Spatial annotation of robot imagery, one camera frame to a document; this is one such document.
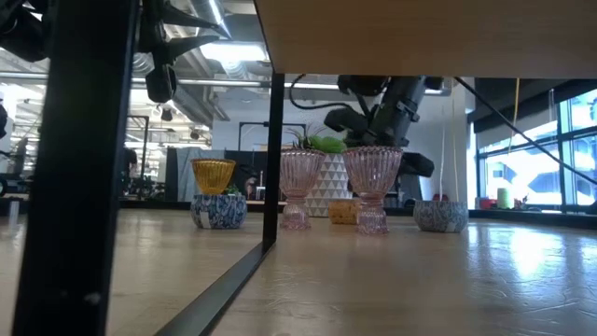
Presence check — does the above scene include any green artificial succulent plant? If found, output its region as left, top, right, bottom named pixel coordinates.
left=286, top=124, right=349, bottom=155

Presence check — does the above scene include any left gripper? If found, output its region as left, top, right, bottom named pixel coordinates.
left=138, top=0, right=233, bottom=105

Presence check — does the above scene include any bright ceiling panel light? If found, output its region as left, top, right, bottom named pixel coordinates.
left=199, top=40, right=271, bottom=64

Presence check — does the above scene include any thin black taut cable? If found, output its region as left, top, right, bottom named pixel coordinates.
left=454, top=77, right=597, bottom=187

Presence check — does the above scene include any pale hanging cord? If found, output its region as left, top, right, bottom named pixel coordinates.
left=450, top=77, right=461, bottom=203

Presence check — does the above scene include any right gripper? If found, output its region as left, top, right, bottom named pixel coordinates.
left=325, top=107, right=435, bottom=178

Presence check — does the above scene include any black background rig frame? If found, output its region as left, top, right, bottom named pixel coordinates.
left=237, top=120, right=308, bottom=153

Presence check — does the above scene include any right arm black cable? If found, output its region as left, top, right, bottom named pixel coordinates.
left=287, top=73, right=363, bottom=113

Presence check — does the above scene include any white triangle patterned pot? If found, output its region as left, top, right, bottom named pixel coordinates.
left=305, top=152, right=354, bottom=218

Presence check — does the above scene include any yellow hanging cord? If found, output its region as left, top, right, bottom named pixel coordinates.
left=511, top=77, right=521, bottom=155

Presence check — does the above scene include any silver ceiling duct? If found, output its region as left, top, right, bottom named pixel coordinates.
left=186, top=0, right=233, bottom=41

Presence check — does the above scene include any pink glass candle holder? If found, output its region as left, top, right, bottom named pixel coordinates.
left=283, top=147, right=326, bottom=231
left=341, top=146, right=404, bottom=236

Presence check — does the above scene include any person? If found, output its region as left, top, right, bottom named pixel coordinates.
left=121, top=147, right=140, bottom=196

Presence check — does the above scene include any long linear ceiling light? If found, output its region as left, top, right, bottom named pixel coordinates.
left=130, top=77, right=451, bottom=97

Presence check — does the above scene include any grey curtain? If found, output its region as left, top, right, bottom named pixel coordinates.
left=165, top=147, right=226, bottom=203

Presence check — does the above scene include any large window black frame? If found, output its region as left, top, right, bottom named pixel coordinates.
left=474, top=87, right=597, bottom=210

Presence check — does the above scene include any black background work station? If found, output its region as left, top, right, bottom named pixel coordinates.
left=399, top=175, right=423, bottom=209

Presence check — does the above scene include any amber glass candle holder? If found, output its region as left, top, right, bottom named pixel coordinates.
left=190, top=158, right=237, bottom=196

